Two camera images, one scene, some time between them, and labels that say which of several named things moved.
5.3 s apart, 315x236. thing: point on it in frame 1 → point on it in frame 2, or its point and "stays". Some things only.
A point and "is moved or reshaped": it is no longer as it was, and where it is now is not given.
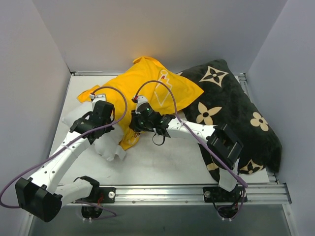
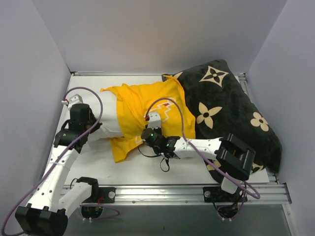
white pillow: [108, 144] is moved or reshaped
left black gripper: [103, 108] → [92, 120]
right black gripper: [141, 116] → [145, 135]
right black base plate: [216, 194] stays
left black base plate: [101, 194] stays
